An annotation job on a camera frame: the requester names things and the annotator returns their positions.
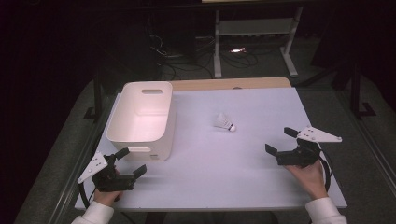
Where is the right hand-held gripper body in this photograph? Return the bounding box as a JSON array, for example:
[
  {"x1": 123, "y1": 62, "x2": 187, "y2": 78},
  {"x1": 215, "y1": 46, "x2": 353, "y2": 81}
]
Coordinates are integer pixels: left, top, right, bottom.
[{"x1": 275, "y1": 125, "x2": 343, "y2": 169}]

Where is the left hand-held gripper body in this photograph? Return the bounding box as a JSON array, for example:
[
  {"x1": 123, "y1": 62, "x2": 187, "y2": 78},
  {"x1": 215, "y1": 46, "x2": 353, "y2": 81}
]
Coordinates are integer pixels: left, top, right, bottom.
[{"x1": 77, "y1": 151, "x2": 135, "y2": 192}]

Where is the person's left hand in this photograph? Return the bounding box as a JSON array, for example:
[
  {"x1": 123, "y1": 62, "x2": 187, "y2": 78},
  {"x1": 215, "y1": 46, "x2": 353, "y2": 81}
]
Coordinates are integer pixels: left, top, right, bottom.
[{"x1": 92, "y1": 189, "x2": 124, "y2": 208}]

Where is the person's right hand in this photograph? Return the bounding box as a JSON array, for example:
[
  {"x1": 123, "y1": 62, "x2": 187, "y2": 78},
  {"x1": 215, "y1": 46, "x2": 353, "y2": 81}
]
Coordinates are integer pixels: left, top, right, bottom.
[{"x1": 284, "y1": 161, "x2": 330, "y2": 202}]

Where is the white plastic storage bin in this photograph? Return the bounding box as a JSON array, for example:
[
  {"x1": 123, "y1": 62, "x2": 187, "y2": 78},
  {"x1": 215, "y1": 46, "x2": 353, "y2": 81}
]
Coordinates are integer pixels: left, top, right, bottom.
[{"x1": 106, "y1": 80, "x2": 177, "y2": 162}]

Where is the white feather shuttlecock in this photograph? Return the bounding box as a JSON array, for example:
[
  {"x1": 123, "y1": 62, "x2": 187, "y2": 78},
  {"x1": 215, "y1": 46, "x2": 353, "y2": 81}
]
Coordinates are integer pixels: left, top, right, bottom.
[{"x1": 213, "y1": 112, "x2": 237, "y2": 133}]

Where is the black metal stand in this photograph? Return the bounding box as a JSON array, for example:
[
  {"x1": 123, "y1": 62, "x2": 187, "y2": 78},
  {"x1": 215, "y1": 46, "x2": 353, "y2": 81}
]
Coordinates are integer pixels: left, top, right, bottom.
[
  {"x1": 82, "y1": 73, "x2": 105, "y2": 121},
  {"x1": 348, "y1": 60, "x2": 377, "y2": 119}
]

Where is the wooden board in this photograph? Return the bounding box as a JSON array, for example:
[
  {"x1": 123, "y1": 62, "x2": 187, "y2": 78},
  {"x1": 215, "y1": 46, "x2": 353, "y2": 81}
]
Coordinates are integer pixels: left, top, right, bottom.
[{"x1": 170, "y1": 77, "x2": 292, "y2": 92}]

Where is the white metal stand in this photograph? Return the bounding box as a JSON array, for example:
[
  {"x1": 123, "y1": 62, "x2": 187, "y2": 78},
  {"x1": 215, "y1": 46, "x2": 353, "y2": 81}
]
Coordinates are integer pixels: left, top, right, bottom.
[{"x1": 212, "y1": 5, "x2": 304, "y2": 79}]

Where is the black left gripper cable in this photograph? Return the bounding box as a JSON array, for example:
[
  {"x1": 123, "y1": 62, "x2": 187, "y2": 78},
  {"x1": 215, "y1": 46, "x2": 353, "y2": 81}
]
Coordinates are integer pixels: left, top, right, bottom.
[{"x1": 78, "y1": 181, "x2": 96, "y2": 210}]

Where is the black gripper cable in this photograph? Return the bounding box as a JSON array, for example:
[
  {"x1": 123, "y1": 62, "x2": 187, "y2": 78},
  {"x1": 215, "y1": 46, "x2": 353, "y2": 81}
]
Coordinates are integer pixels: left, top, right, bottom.
[
  {"x1": 78, "y1": 181, "x2": 96, "y2": 210},
  {"x1": 317, "y1": 151, "x2": 333, "y2": 192}
]

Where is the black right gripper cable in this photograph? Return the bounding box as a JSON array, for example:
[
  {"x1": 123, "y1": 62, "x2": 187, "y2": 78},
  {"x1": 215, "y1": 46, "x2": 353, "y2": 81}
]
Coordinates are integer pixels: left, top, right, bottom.
[{"x1": 317, "y1": 151, "x2": 333, "y2": 192}]

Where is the tangle of black floor cables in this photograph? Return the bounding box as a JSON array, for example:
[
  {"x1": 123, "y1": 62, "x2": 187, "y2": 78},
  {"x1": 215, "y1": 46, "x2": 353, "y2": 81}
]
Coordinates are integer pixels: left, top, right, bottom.
[{"x1": 148, "y1": 18, "x2": 260, "y2": 80}]

